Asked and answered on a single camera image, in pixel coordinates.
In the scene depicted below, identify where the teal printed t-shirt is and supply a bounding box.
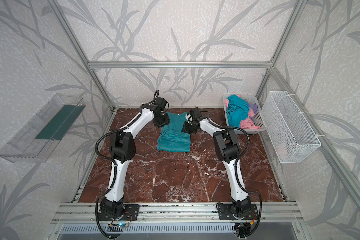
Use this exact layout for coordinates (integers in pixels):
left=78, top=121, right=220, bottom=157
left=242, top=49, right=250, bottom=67
left=157, top=113, right=191, bottom=153

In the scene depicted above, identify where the white plastic laundry basket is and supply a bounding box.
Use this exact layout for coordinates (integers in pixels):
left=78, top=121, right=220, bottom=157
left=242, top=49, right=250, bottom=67
left=223, top=94, right=266, bottom=135

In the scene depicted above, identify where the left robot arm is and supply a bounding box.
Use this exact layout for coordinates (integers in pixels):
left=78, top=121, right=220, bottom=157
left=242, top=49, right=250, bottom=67
left=96, top=97, right=170, bottom=216

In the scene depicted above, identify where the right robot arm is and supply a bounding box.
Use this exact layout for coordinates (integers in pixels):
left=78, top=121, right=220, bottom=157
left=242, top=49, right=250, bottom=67
left=182, top=108, right=252, bottom=219

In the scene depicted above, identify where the teal t-shirt in basket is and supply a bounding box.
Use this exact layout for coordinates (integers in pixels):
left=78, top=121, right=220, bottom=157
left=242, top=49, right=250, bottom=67
left=226, top=95, right=250, bottom=128

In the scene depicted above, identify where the pink t-shirt in basket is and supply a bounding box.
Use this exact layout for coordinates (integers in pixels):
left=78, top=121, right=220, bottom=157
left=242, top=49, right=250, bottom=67
left=224, top=99, right=260, bottom=130

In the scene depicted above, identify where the purple t-shirt in basket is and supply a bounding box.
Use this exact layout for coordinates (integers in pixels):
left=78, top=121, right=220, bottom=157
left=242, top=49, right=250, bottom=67
left=249, top=103, right=259, bottom=114

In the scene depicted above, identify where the green circuit board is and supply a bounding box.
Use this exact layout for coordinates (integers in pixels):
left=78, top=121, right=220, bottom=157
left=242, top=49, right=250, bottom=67
left=109, top=222, right=131, bottom=230

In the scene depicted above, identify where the right black corrugated cable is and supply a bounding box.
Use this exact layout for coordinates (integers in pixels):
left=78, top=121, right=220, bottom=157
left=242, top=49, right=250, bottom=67
left=197, top=110, right=262, bottom=232

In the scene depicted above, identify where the black corrugated cable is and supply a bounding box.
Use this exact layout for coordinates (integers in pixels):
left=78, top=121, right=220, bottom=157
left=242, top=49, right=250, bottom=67
left=94, top=89, right=160, bottom=238
left=197, top=110, right=262, bottom=232

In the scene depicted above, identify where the left black corrugated cable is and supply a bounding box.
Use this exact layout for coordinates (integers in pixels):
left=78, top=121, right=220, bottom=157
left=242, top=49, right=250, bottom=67
left=94, top=89, right=160, bottom=238

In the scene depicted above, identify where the aluminium frame crossbar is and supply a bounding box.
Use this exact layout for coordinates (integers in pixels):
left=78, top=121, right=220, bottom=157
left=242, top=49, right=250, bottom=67
left=88, top=62, right=271, bottom=69

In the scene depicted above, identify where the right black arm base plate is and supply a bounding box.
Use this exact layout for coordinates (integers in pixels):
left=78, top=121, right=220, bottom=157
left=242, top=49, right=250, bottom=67
left=216, top=202, right=259, bottom=222

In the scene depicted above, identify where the pink item in wire basket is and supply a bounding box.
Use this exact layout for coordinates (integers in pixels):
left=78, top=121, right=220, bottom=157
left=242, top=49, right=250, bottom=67
left=276, top=143, right=288, bottom=159

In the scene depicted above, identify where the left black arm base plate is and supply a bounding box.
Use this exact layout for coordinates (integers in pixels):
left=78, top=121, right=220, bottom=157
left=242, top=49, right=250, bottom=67
left=98, top=204, right=140, bottom=222

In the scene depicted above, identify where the white wire mesh basket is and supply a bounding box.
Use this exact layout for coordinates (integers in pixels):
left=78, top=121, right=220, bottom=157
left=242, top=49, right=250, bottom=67
left=261, top=91, right=322, bottom=164

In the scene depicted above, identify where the clear plastic wall tray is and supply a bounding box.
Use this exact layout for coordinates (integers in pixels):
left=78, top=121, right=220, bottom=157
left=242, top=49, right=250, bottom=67
left=0, top=94, right=86, bottom=163

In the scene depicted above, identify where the aluminium front rail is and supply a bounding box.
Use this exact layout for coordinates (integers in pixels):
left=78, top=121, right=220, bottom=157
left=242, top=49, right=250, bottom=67
left=51, top=202, right=304, bottom=224

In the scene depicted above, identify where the slotted white cable duct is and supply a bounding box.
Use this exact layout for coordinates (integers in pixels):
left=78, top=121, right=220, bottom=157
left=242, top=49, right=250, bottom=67
left=61, top=223, right=234, bottom=234

